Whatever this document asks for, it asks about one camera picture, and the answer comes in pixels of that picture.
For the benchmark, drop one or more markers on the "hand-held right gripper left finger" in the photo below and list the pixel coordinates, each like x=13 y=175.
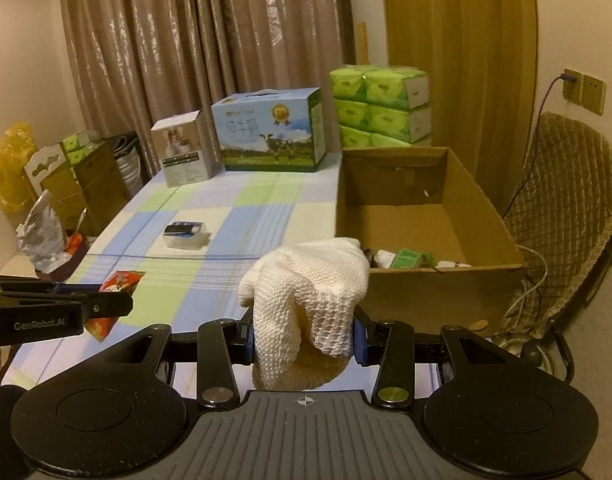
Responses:
x=248 y=344

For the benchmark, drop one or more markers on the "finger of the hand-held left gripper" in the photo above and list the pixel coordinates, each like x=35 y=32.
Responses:
x=35 y=287
x=105 y=305

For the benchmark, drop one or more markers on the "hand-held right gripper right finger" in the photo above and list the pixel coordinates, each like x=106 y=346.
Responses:
x=360 y=346

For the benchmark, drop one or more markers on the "red snack packet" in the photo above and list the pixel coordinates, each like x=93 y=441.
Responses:
x=121 y=281

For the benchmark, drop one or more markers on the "white knitted glove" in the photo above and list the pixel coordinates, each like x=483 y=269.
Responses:
x=306 y=290

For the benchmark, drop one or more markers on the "large cardboard box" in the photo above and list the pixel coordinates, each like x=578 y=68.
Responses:
x=436 y=300

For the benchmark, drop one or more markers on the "white and green medicine box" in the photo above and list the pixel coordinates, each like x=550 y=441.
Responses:
x=406 y=258

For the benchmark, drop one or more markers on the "dark red flat box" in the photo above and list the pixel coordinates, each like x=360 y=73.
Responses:
x=68 y=267

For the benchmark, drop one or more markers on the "crumpled silver foil bag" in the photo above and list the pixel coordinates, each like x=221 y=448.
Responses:
x=40 y=235

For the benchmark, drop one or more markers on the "small orange red packet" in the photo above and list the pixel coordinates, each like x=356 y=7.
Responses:
x=74 y=244

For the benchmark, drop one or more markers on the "clear plastic case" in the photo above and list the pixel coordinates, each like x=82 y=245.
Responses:
x=185 y=235

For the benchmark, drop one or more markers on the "plain brown cardboard carton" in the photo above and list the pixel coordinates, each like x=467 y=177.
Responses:
x=105 y=190

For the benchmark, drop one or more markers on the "yellow plastic bag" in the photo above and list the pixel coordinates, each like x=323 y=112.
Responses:
x=10 y=165

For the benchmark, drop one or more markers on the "white striped bag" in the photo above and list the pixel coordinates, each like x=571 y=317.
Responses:
x=130 y=165

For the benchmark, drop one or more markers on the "white box with animal print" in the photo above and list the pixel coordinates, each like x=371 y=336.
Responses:
x=183 y=152

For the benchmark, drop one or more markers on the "blue milk gift carton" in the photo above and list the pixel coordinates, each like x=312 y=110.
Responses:
x=266 y=130

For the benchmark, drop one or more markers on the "stack of green tissue packs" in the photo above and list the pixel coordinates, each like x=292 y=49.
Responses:
x=381 y=105

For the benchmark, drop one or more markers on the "quilted brown chair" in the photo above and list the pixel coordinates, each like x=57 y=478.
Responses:
x=571 y=200

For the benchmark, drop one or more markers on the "brown shiny curtain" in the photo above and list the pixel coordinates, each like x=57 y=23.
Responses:
x=185 y=35

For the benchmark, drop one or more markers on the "beige wall socket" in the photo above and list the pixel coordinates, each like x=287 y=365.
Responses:
x=573 y=85
x=594 y=94

